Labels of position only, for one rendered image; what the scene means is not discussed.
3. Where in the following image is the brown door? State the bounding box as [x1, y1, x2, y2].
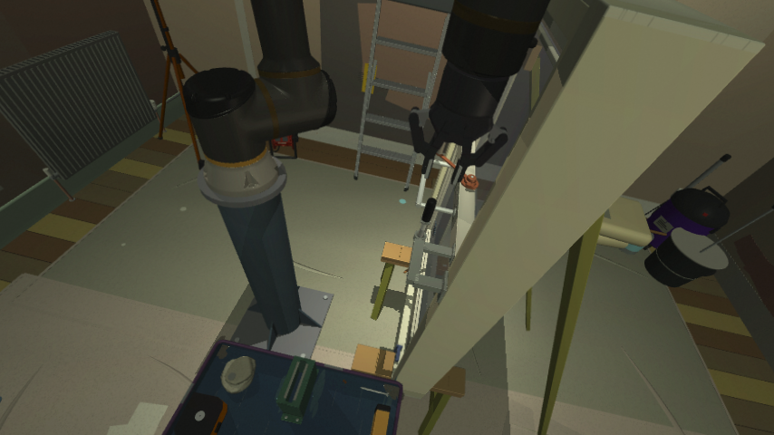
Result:
[356, 0, 453, 117]

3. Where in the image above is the brown tripod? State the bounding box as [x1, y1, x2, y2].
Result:
[148, 0, 205, 171]

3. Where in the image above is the orange block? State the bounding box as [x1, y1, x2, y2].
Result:
[369, 403, 393, 435]

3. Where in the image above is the blue tray with purple rim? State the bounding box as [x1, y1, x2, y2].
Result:
[161, 338, 404, 435]

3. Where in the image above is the black and orange tape measure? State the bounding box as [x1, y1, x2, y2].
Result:
[179, 392, 229, 435]

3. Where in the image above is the beige cap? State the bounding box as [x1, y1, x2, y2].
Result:
[219, 354, 257, 393]

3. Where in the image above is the green clamp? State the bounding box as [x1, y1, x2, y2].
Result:
[276, 355, 317, 424]

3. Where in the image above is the purple and black vacuum cleaner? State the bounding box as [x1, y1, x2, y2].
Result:
[644, 153, 733, 250]

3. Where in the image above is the beige panel on olive legs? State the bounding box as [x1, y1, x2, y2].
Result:
[395, 0, 767, 435]

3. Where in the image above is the red box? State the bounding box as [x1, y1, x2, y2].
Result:
[270, 135, 299, 160]

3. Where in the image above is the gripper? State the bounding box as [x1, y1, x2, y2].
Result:
[408, 99, 509, 179]

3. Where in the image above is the black bucket with white lid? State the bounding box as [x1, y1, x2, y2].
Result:
[643, 227, 730, 289]

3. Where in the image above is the grey metal ladder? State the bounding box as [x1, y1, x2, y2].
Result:
[353, 0, 453, 192]

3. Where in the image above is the white lever with black grip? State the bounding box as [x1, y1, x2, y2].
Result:
[415, 174, 455, 225]

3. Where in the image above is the wooden sawhorse with olive legs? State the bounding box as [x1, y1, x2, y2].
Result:
[418, 364, 468, 435]
[370, 241, 414, 323]
[352, 343, 397, 379]

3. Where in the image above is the beige box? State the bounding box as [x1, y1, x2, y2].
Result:
[597, 196, 655, 250]

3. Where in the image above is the grey metal bracket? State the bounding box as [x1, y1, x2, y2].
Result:
[405, 236, 455, 291]

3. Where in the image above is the grey radiator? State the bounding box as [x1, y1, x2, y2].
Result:
[0, 30, 160, 200]

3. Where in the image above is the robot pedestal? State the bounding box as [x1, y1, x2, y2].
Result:
[198, 179, 334, 359]

